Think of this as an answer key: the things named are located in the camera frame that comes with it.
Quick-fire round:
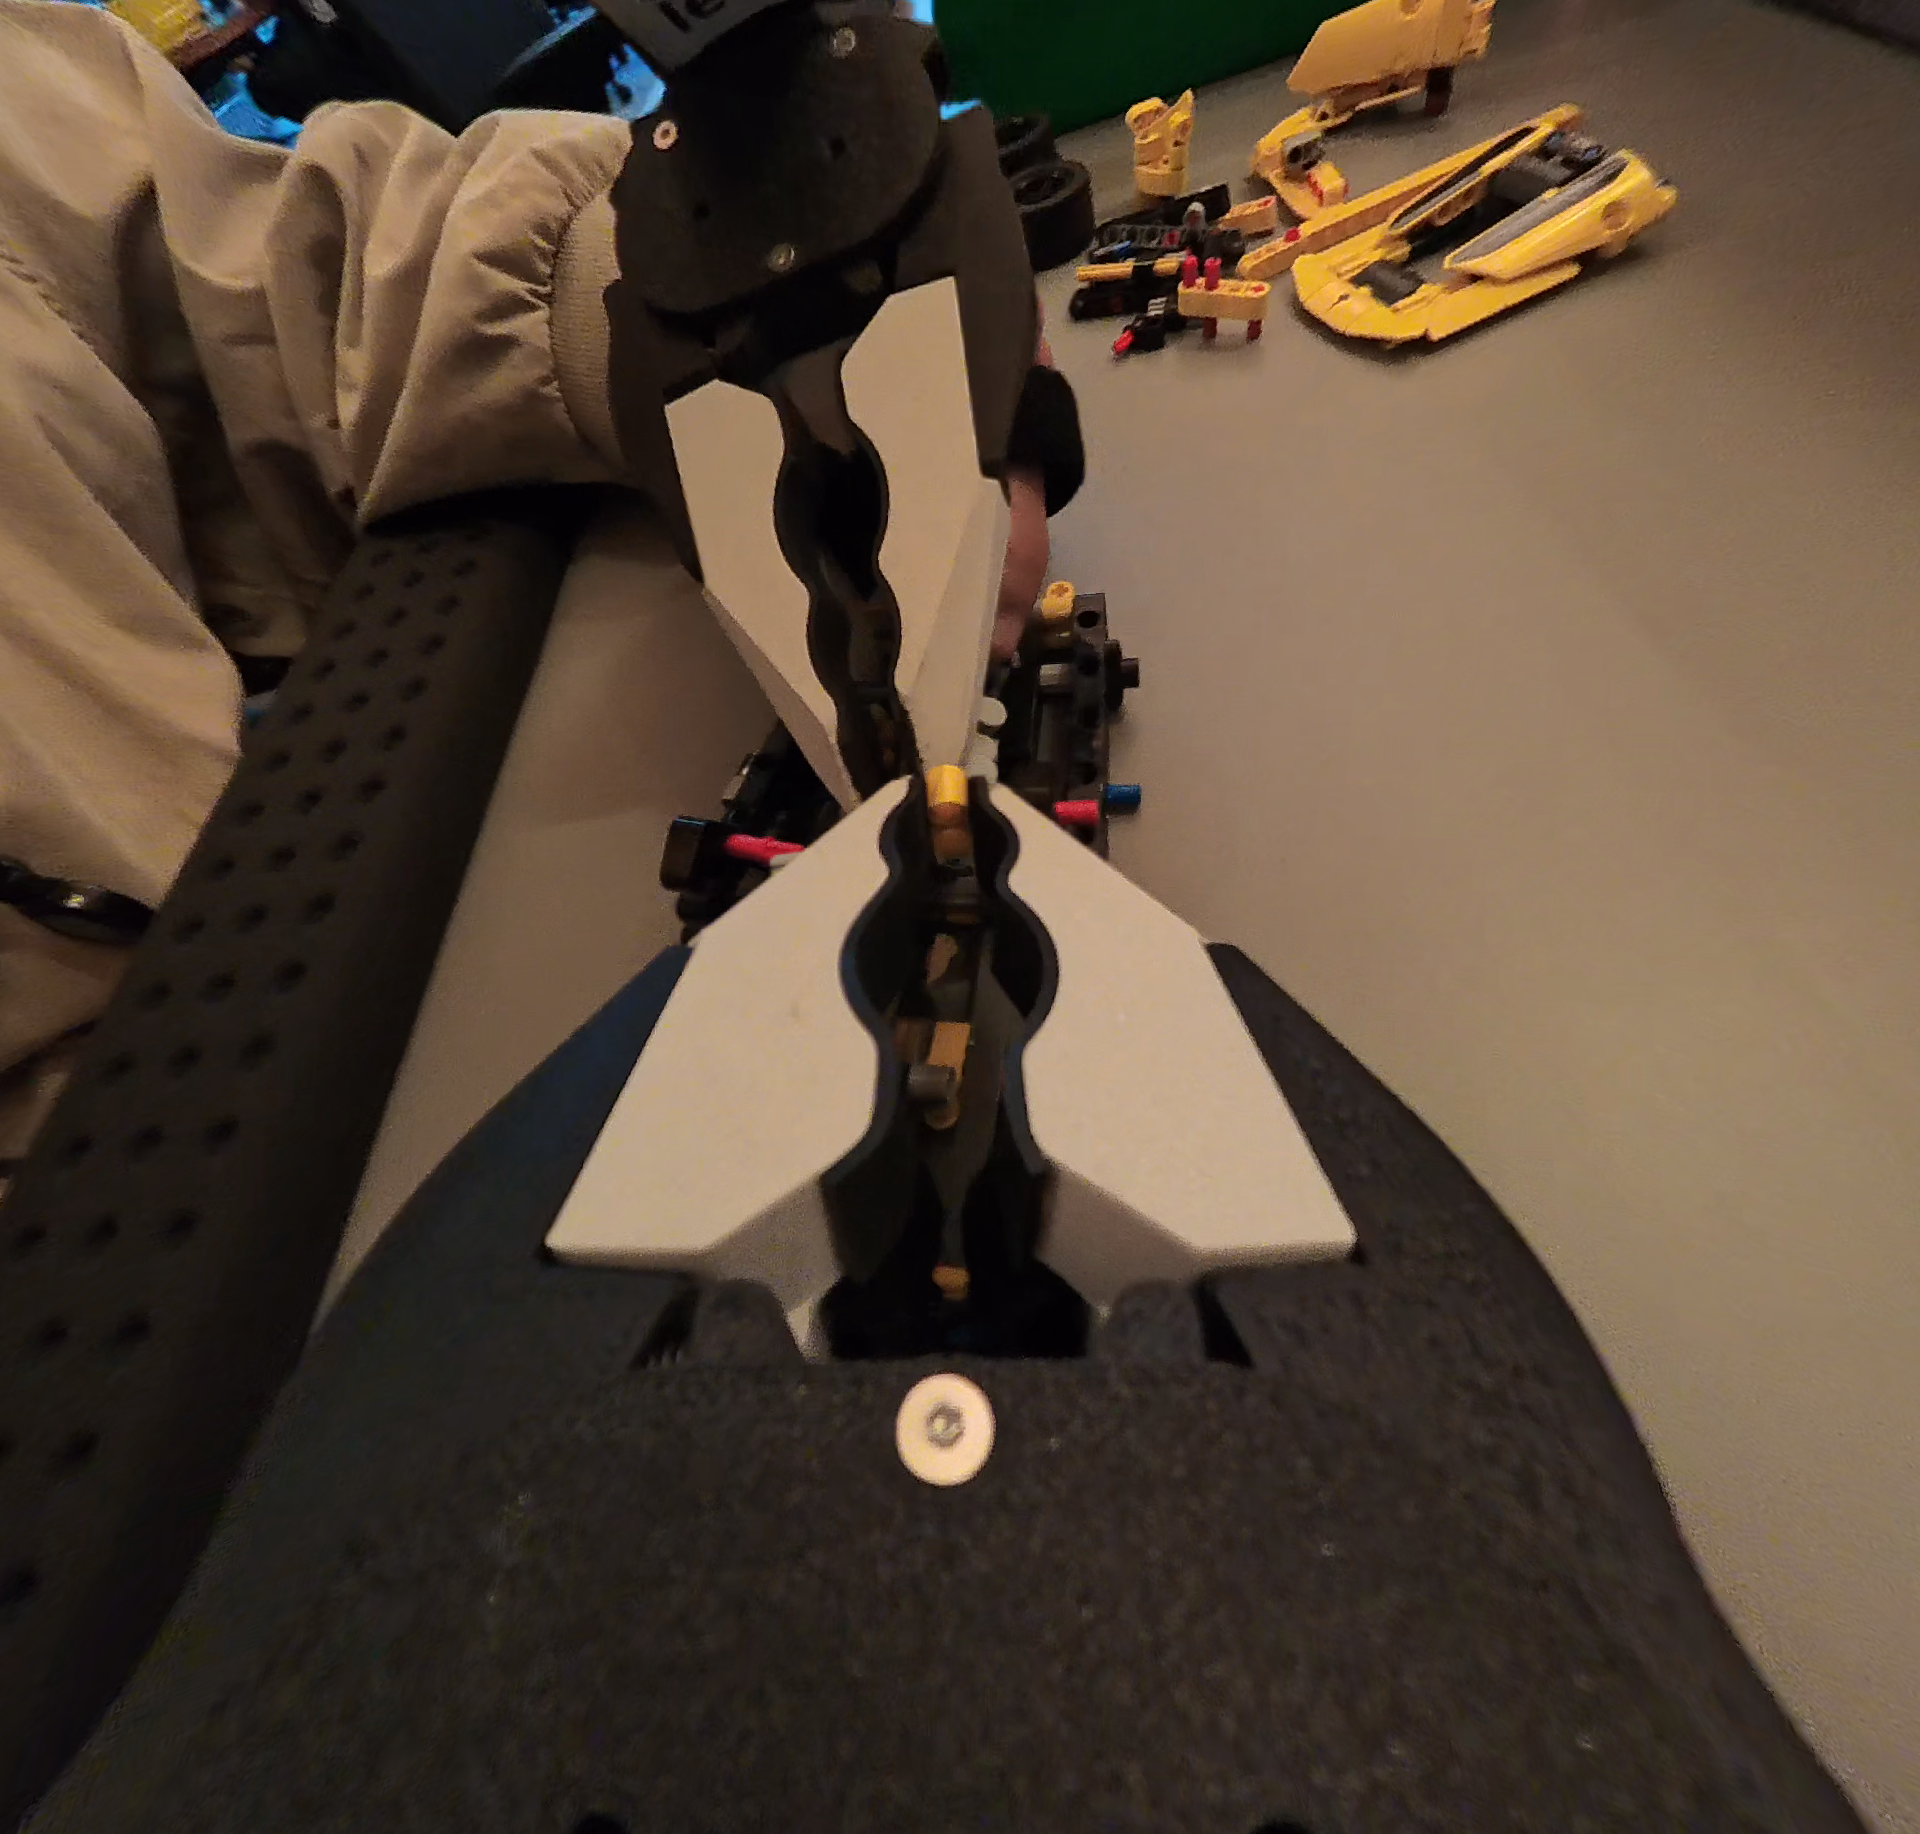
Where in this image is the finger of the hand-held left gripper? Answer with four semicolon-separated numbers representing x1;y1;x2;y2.
836;275;1017;790
662;378;859;813

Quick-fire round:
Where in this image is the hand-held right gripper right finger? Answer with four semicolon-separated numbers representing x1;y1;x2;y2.
963;781;1360;1364

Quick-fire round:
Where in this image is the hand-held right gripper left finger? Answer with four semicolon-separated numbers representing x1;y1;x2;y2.
542;777;940;1364

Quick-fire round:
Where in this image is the brick-built toy car chassis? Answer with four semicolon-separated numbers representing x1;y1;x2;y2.
659;580;1145;1300

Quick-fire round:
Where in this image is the grey desk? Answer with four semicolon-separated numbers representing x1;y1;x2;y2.
314;0;1920;1834

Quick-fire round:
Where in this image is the person's left hand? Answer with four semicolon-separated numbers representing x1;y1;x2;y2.
985;334;1059;659

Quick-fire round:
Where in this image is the small yellow brick piece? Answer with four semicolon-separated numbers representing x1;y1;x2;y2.
1123;88;1200;202

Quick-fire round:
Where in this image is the green storage bin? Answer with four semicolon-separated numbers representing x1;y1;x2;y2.
929;0;1592;139

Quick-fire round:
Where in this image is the beige clothing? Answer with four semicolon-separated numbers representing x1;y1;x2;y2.
0;0;640;1147

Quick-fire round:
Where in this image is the yellow toy car roof panel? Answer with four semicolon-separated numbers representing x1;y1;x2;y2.
1289;104;1679;353

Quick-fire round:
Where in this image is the black strap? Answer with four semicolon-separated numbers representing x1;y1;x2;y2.
0;859;155;949

